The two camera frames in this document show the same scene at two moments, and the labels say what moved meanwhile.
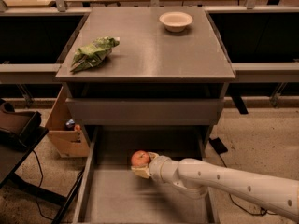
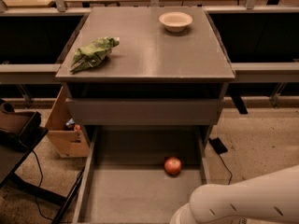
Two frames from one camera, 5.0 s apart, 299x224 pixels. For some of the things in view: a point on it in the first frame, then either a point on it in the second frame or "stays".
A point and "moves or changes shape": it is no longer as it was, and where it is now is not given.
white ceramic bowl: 176,21 stays
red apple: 140,158 moves or changes shape
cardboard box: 69,140 stays
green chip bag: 93,54 stays
